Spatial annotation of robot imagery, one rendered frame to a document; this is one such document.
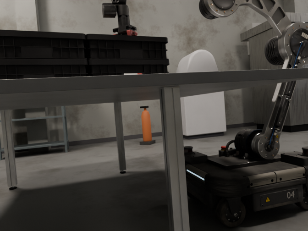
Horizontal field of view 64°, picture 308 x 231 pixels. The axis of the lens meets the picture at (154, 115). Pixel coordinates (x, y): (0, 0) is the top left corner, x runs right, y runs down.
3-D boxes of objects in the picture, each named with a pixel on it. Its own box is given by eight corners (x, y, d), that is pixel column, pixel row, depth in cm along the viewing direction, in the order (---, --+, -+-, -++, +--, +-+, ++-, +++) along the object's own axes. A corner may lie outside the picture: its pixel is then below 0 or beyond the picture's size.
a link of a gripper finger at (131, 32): (131, 45, 116) (129, 24, 116) (119, 48, 120) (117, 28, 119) (139, 47, 122) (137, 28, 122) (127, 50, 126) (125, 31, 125)
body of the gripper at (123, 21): (129, 28, 116) (128, 12, 116) (112, 33, 121) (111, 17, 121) (137, 31, 122) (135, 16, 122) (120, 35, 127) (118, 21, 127)
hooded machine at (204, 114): (185, 140, 408) (178, 48, 403) (172, 136, 470) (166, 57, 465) (227, 135, 429) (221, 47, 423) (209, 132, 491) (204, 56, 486)
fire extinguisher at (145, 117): (153, 141, 416) (150, 105, 414) (157, 144, 391) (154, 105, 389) (138, 143, 409) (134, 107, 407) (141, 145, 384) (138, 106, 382)
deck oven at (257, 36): (303, 122, 550) (299, 34, 543) (359, 124, 439) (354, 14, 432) (245, 128, 509) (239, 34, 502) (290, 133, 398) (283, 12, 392)
